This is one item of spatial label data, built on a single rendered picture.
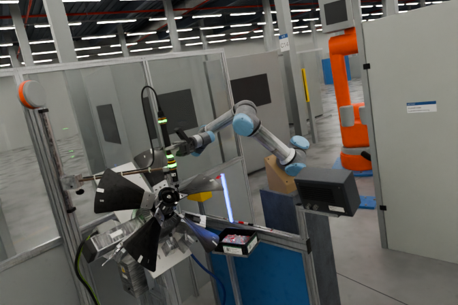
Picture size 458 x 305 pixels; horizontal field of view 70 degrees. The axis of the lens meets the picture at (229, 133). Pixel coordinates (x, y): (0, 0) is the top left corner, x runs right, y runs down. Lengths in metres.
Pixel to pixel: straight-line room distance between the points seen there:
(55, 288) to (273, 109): 4.75
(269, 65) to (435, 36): 3.83
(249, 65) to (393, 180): 3.55
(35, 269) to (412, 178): 2.78
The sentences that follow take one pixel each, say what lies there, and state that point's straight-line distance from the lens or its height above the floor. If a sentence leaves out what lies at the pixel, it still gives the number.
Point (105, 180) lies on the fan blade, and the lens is 1.78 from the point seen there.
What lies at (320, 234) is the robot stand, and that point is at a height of 0.66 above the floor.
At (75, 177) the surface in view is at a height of 1.38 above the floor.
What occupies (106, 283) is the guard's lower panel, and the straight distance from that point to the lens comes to 2.61.
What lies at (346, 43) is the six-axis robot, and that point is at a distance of 5.32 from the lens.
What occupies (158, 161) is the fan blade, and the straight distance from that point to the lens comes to 1.93.
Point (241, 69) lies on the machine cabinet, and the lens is 5.80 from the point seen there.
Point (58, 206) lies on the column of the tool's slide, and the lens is 2.20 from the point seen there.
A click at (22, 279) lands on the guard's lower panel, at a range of 2.39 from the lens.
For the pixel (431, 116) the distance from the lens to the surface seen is 2.91.
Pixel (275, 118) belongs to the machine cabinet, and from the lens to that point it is 6.25.
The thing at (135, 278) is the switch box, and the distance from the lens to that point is 2.17.
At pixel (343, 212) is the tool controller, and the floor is 1.07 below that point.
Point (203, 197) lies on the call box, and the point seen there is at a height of 1.01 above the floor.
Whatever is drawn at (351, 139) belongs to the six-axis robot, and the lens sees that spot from 5.32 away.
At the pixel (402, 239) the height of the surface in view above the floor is 0.12.
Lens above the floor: 1.77
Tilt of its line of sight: 9 degrees down
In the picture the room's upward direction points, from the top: 11 degrees counter-clockwise
